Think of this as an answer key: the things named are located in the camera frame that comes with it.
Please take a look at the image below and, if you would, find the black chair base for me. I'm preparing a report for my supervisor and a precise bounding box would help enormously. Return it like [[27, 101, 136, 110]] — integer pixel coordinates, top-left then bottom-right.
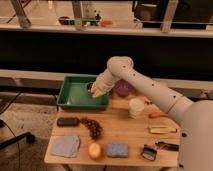
[[0, 120, 35, 150]]

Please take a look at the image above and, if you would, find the blue grey cloth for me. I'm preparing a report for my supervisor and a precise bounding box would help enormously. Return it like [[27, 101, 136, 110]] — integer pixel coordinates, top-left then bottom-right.
[[50, 135, 80, 158]]

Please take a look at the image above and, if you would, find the blue sponge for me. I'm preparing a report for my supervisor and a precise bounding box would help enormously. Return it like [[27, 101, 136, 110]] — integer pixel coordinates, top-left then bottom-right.
[[107, 143, 128, 158]]

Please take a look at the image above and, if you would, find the yellow red apple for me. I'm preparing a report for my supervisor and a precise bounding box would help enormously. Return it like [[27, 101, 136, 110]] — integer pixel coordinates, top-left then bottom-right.
[[88, 143, 101, 160]]

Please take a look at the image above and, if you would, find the green plastic tray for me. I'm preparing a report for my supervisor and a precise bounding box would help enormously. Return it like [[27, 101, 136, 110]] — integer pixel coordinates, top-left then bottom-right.
[[57, 76, 109, 110]]

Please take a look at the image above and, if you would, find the black rectangular block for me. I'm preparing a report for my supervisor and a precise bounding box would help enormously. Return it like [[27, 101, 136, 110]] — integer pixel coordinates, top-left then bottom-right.
[[57, 118, 79, 127]]

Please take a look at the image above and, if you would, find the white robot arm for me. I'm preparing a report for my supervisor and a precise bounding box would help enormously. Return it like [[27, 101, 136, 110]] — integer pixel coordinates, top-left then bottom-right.
[[91, 57, 213, 171]]

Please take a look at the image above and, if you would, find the orange carrot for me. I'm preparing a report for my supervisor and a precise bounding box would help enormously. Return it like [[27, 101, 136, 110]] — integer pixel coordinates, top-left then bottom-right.
[[148, 112, 168, 119]]

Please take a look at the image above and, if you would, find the wooden table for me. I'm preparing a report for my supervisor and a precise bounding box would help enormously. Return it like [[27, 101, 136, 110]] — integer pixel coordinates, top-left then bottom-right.
[[44, 93, 180, 167]]

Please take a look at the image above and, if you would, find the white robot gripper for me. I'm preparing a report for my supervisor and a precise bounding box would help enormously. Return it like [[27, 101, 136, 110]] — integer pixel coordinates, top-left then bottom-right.
[[91, 70, 118, 98]]

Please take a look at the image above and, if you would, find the bunch of dark grapes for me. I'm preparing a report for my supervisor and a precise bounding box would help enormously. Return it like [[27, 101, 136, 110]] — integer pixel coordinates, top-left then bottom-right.
[[80, 118, 103, 140]]

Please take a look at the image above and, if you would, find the black handled knife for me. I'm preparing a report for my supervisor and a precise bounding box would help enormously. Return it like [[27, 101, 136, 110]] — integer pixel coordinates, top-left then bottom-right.
[[155, 141, 179, 151]]

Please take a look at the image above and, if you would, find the dark metal cup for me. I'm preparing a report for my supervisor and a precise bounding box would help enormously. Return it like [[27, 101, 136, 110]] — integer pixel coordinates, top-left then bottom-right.
[[86, 82, 95, 93]]

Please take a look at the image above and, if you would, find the white plastic cup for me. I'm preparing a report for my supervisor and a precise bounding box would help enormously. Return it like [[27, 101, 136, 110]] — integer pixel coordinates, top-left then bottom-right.
[[129, 98, 145, 118]]

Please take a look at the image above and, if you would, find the purple bowl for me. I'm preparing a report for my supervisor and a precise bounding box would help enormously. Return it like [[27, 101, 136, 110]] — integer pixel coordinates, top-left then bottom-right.
[[114, 80, 133, 97]]

